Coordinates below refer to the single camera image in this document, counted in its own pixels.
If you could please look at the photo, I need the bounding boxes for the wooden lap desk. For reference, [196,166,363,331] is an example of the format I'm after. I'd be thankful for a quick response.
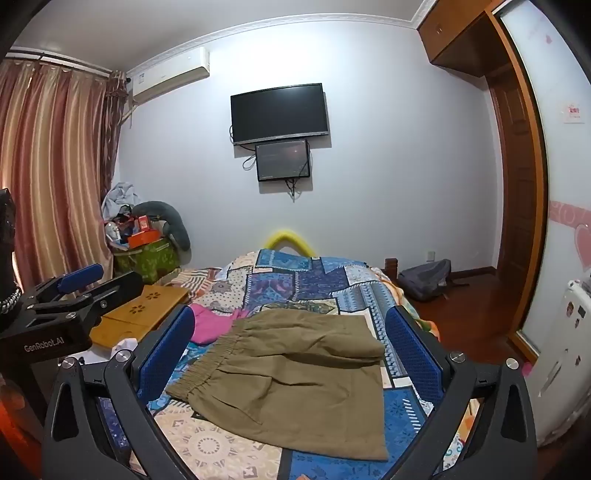
[89,285,190,349]

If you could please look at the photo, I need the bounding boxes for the small black wall monitor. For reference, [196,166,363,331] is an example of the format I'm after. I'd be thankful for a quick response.
[255,140,311,182]

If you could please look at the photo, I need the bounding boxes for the white appliance with stickers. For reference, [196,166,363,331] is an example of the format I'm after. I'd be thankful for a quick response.
[526,279,591,444]

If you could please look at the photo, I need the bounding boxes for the white air conditioner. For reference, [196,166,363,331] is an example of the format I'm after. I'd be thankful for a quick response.
[127,46,211,103]

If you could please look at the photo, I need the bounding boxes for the yellow foam tube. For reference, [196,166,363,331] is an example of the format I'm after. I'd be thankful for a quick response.
[268,231,315,256]

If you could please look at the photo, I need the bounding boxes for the wooden overhead cabinet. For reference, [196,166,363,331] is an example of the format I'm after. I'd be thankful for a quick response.
[417,0,509,77]

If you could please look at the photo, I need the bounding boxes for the black wall television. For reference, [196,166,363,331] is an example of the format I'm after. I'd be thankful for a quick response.
[230,83,330,146]

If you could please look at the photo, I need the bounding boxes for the khaki pants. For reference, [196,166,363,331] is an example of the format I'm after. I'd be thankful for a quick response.
[165,308,389,462]

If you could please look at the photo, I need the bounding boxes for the grey backpack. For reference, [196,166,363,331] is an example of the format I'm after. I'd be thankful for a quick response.
[398,258,469,302]

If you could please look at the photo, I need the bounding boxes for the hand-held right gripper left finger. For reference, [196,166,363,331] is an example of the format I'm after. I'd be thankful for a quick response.
[41,305,197,480]

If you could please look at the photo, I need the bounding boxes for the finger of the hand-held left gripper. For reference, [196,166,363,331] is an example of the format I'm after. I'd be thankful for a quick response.
[21,263,105,305]
[69,271,145,334]

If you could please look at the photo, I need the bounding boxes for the blue patchwork bed blanket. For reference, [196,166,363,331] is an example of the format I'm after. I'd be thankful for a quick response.
[99,249,467,480]

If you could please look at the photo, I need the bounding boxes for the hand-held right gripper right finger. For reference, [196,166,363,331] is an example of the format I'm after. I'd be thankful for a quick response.
[385,305,539,480]

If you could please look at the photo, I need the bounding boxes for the white sliding wardrobe door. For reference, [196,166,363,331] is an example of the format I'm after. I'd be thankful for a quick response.
[492,0,591,361]

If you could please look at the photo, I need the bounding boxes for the orange-edged fleece blanket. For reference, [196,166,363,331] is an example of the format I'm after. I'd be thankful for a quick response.
[396,277,440,343]

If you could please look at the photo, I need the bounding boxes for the light blue clothes pile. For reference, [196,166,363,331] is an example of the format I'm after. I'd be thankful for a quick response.
[102,182,139,222]

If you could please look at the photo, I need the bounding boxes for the striped red curtain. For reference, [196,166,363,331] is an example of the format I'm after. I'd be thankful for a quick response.
[0,58,134,296]

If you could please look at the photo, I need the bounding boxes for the pink cloth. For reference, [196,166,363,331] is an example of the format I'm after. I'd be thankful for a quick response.
[188,303,250,344]

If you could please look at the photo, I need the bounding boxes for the white cloth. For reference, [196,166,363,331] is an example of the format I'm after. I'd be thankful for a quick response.
[85,338,139,365]

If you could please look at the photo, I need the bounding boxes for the wooden door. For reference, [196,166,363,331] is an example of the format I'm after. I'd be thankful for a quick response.
[485,65,532,278]

